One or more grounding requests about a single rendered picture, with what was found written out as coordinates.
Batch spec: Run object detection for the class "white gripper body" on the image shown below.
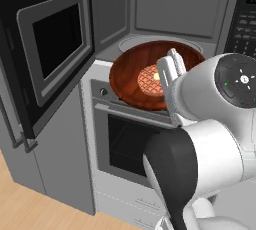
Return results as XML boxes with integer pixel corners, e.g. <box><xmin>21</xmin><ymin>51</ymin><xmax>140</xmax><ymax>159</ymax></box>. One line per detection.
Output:
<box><xmin>155</xmin><ymin>47</ymin><xmax>188</xmax><ymax>128</ymax></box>

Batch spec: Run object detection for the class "round brown waffle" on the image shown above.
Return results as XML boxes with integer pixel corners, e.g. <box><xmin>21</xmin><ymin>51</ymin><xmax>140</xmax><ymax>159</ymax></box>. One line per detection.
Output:
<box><xmin>137</xmin><ymin>64</ymin><xmax>165</xmax><ymax>97</ymax></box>

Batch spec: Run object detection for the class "brown wooden bowl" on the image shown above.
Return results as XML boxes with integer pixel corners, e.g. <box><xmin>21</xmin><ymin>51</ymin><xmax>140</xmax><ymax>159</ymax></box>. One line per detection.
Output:
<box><xmin>109</xmin><ymin>39</ymin><xmax>206</xmax><ymax>112</ymax></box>

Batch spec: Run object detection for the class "oven door with window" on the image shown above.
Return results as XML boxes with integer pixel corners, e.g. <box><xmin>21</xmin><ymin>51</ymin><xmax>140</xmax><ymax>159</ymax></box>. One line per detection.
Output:
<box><xmin>92</xmin><ymin>103</ymin><xmax>178</xmax><ymax>189</ymax></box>

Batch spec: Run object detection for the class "grey microwave oven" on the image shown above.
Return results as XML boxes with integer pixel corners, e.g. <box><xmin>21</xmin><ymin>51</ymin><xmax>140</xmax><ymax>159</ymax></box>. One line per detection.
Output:
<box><xmin>89</xmin><ymin>0</ymin><xmax>256</xmax><ymax>67</ymax></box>

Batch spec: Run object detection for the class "black microwave door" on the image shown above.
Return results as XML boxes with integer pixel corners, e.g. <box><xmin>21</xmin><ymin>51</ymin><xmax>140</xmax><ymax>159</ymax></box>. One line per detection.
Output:
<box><xmin>0</xmin><ymin>0</ymin><xmax>97</xmax><ymax>140</ymax></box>

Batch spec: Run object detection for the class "white built-in oven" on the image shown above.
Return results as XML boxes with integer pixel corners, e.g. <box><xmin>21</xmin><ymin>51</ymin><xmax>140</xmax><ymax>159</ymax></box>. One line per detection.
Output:
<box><xmin>80</xmin><ymin>59</ymin><xmax>256</xmax><ymax>230</ymax></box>

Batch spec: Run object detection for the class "white drawer front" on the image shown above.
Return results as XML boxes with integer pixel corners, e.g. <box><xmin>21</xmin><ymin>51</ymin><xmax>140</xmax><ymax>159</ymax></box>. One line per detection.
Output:
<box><xmin>95</xmin><ymin>189</ymin><xmax>169</xmax><ymax>230</ymax></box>

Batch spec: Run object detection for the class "grey tall cabinet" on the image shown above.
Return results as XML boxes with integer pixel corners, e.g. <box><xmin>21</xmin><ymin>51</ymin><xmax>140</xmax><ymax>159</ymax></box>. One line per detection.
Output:
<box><xmin>0</xmin><ymin>69</ymin><xmax>97</xmax><ymax>216</ymax></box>

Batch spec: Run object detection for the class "grey oven door handle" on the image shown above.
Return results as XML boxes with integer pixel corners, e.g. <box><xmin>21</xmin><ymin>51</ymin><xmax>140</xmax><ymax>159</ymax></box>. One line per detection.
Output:
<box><xmin>94</xmin><ymin>102</ymin><xmax>177</xmax><ymax>130</ymax></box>

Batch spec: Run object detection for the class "grey microwave door handle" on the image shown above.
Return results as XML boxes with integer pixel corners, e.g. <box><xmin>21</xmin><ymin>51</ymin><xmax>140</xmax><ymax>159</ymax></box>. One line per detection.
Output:
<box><xmin>0</xmin><ymin>69</ymin><xmax>39</xmax><ymax>154</ymax></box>

